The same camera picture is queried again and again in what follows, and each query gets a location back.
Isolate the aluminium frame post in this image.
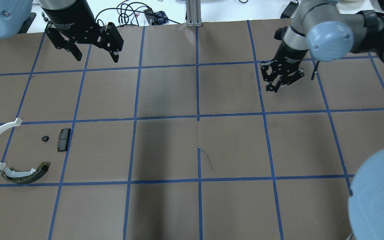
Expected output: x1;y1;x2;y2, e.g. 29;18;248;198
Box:
185;0;202;27

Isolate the curved brake shoe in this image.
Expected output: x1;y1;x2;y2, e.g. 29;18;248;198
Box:
1;162;50;184

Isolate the black power adapter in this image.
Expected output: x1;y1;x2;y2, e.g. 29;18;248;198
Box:
280;0;300;19

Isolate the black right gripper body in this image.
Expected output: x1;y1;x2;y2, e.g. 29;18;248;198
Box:
261;42;308;85

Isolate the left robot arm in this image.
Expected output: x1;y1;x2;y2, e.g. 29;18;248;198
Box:
0;0;124;63

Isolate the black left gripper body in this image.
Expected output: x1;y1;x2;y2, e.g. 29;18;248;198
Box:
41;0;124;52

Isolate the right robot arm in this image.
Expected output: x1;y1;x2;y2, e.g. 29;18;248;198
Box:
261;0;384;240

